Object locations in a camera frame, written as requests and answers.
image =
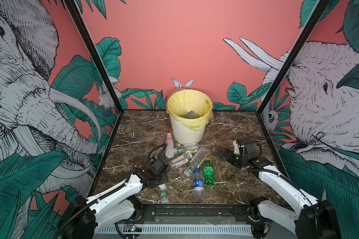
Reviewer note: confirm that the black frame post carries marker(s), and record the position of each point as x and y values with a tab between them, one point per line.
313	19
91	47

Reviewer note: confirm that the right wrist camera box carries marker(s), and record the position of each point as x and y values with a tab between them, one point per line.
245	150

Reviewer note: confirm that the black front rail base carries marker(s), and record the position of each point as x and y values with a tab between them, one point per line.
186	214

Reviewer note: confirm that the small clear bottle blue cap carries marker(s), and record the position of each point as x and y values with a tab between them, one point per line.
198	184

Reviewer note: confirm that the small green Sprite bottle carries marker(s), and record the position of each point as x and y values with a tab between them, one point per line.
208	172

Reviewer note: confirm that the clear bottle sunflower label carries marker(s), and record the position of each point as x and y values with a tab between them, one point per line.
197	160

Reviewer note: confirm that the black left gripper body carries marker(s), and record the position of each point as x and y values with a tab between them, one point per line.
160	179

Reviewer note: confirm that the white ribbed cable duct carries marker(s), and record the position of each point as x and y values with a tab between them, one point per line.
176	229

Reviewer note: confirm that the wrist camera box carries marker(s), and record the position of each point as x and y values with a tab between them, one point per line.
245	150
158	166

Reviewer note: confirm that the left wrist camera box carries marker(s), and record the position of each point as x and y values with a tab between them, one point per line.
158	166

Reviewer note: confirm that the white opaque bottle red cap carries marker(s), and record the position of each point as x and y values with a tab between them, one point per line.
169	152

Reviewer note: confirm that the clear tall bottle barcode label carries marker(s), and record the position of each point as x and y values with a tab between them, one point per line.
191	114

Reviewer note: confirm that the black frame post left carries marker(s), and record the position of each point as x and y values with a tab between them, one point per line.
91	47

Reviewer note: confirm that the black frame post right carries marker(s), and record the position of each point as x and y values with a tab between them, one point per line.
313	19

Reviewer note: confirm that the white ribbed trash bin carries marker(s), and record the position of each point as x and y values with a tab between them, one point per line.
184	135

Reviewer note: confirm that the clear bottle green cap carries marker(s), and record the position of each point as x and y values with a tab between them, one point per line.
163	194

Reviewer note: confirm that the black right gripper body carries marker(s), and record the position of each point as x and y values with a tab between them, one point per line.
234	159

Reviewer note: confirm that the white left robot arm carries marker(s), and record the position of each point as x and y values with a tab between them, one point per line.
84	217

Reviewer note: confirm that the yellow plastic bin liner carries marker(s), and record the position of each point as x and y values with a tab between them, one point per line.
183	100

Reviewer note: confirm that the clear bottle green band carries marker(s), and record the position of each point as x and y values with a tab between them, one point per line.
186	148

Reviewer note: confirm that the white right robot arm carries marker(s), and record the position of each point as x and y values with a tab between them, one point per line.
308	217

